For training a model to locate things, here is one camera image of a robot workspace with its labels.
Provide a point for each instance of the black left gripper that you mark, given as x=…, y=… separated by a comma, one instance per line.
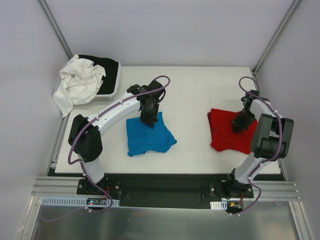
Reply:
x=148, y=119

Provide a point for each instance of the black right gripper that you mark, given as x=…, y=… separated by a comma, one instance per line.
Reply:
x=239, y=122

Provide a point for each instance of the blue t-shirt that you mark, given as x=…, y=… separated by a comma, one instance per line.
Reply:
x=142, y=139

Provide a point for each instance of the red t-shirt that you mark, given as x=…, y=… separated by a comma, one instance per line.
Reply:
x=222, y=135

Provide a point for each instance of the white laundry basket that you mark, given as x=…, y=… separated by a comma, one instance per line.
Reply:
x=84, y=77

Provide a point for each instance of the white t-shirt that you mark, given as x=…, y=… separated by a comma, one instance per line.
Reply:
x=80, y=81

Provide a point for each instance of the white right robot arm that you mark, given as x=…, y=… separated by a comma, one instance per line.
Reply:
x=270, y=141

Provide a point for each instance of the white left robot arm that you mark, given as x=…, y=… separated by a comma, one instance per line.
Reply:
x=85, y=137

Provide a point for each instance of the black t-shirt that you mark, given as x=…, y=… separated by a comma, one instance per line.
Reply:
x=111, y=68

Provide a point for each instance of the black robot base mount plate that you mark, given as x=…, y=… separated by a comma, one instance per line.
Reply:
x=178, y=191

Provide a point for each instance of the aluminium frame post right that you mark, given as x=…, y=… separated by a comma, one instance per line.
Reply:
x=276, y=35

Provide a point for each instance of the aluminium frame post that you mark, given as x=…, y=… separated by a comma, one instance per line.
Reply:
x=55, y=27
x=276, y=35

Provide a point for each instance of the white slotted cable duct right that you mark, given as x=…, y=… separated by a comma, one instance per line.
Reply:
x=219, y=205

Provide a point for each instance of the white slotted cable duct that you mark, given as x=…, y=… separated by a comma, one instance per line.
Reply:
x=219, y=205
x=66, y=201

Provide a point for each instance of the aluminium table edge rail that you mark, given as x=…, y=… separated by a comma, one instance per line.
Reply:
x=283, y=191

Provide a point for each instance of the white slotted cable duct left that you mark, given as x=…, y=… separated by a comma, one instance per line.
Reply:
x=66, y=201

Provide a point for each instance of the aluminium frame post left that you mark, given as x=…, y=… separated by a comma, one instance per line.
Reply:
x=55, y=27

